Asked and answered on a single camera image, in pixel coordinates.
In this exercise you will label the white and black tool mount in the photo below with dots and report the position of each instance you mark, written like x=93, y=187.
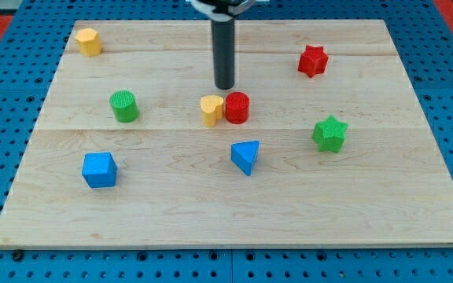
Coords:
x=222, y=10

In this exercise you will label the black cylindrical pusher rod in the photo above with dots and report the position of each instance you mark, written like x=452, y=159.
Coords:
x=223, y=36

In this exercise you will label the blue cube block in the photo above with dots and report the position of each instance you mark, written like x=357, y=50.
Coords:
x=99, y=170

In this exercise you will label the blue triangle block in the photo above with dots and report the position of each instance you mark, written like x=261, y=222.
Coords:
x=244, y=155

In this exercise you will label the red cylinder block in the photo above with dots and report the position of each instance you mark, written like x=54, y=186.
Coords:
x=237, y=107

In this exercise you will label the yellow heart block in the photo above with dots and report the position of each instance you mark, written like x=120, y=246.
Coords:
x=211, y=109

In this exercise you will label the red star block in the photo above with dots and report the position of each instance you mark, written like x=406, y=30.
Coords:
x=313, y=61

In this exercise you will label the green cylinder block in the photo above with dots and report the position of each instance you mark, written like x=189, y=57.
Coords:
x=123, y=105

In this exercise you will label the yellow hexagon block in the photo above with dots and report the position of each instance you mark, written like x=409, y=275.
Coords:
x=89, y=42

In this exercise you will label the green star block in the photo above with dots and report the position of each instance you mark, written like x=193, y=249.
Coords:
x=329, y=134

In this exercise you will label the wooden board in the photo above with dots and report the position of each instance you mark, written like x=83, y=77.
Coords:
x=176, y=186

